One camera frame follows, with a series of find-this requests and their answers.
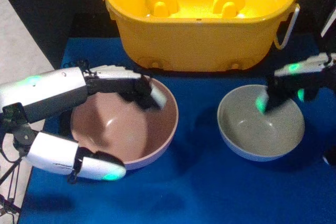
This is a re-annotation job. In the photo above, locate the small grey bowl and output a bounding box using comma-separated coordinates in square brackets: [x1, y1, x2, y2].
[217, 84, 306, 162]

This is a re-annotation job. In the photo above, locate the large pink bowl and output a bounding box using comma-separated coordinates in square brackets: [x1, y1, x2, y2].
[69, 76, 180, 171]

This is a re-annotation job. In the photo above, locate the blue table cover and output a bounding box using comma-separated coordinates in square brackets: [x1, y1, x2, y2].
[19, 36, 336, 224]

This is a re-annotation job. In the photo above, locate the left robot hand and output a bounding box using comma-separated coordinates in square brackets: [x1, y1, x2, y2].
[0, 60, 169, 184]

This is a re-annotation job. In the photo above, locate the black tripod stand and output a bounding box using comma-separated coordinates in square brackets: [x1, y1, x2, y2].
[0, 153, 23, 218]

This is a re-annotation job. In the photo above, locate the yellow plastic tub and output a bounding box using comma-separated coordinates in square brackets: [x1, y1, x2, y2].
[101, 0, 300, 73]

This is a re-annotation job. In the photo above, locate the white slanted bar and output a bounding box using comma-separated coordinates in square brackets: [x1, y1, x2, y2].
[320, 6, 336, 38]

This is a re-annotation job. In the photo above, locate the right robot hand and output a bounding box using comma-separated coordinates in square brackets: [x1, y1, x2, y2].
[256, 52, 336, 116]

